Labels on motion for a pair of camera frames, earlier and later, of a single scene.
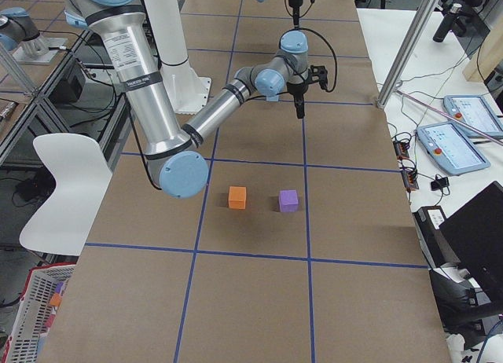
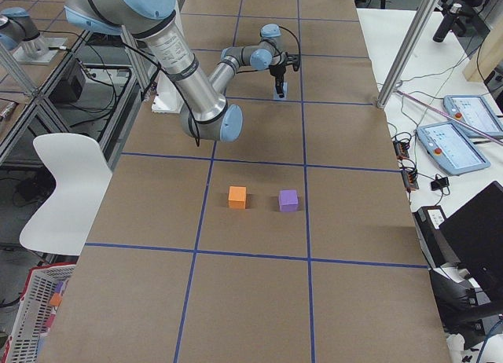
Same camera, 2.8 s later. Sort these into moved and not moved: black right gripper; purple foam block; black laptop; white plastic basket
Moved: black right gripper
Not moved: purple foam block; black laptop; white plastic basket
